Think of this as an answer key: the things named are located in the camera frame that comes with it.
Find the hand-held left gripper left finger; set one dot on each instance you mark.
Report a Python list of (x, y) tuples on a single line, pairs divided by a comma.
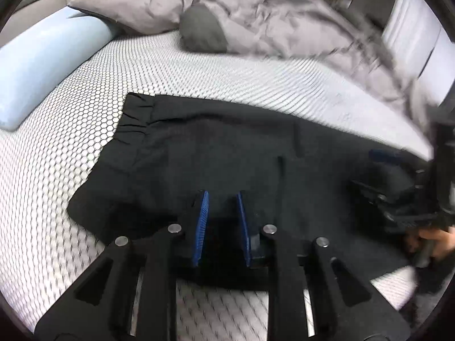
[(201, 220)]

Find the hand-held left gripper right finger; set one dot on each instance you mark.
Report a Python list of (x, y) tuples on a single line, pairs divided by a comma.
[(245, 227)]

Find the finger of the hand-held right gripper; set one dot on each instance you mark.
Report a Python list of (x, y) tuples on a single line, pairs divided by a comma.
[(384, 154), (376, 199)]

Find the black pants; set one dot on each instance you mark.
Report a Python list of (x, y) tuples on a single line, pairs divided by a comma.
[(220, 156)]

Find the person's right hand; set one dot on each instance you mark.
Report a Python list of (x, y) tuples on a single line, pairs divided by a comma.
[(444, 243)]

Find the narrow white curtain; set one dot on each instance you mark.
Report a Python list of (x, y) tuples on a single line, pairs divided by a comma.
[(412, 39)]

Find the grey duvet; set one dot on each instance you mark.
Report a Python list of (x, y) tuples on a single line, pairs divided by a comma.
[(284, 21)]

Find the light blue pillow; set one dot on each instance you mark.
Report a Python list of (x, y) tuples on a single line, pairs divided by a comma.
[(46, 60)]

